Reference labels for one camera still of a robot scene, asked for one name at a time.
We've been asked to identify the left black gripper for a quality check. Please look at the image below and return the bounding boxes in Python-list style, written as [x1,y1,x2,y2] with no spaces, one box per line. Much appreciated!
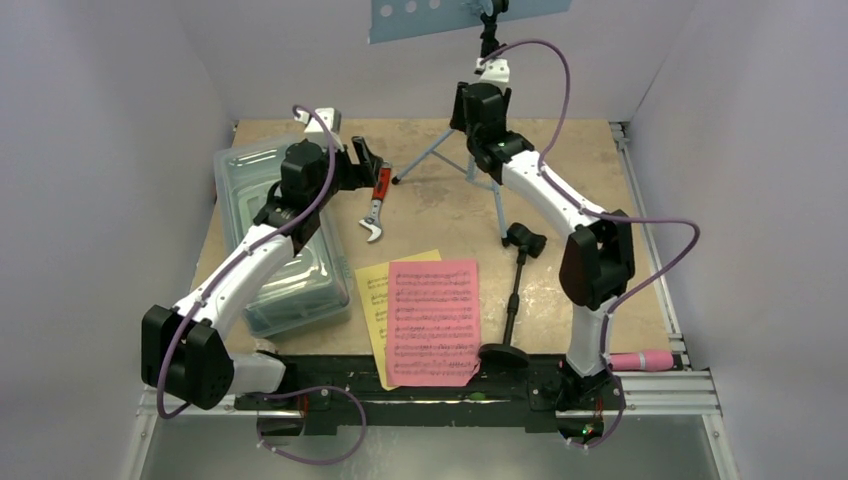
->
[311,136,380,211]

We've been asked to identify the red handled adjustable wrench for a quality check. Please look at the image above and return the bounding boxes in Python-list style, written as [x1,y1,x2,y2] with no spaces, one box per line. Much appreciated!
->
[359,161,392,244]

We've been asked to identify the blue perforated music stand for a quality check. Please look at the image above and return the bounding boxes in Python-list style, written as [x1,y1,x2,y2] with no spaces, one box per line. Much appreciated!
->
[391,1,535,246]

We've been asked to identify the pink sheet music page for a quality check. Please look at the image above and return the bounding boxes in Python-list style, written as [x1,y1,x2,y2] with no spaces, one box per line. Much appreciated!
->
[385,259,481,388]

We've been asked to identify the black microphone stand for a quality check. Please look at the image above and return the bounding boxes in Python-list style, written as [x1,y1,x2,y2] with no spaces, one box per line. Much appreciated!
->
[478,222,547,369]

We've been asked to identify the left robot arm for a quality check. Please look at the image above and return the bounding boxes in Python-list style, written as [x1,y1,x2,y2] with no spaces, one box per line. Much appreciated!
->
[141,136,383,419]

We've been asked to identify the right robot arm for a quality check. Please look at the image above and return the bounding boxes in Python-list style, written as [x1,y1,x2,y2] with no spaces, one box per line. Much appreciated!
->
[450,82,635,407]

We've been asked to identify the yellow sheet music page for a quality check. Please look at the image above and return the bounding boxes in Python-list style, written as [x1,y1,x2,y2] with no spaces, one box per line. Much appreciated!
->
[353,248,443,392]

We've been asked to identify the clear plastic storage box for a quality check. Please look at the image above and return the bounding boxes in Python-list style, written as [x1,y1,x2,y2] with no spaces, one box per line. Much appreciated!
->
[213,135,352,338]

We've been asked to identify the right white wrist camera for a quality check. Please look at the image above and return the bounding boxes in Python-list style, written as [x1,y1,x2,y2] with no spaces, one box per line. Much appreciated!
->
[474,58,510,88]

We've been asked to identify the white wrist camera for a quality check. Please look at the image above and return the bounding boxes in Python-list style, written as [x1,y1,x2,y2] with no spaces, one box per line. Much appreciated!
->
[474,58,510,88]
[292,105,343,151]

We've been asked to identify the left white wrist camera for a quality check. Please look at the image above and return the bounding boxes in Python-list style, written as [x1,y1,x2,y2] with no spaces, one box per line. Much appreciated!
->
[292,105,343,151]

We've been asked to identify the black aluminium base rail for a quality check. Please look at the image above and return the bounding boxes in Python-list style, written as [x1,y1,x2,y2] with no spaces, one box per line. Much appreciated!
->
[135,354,723,439]

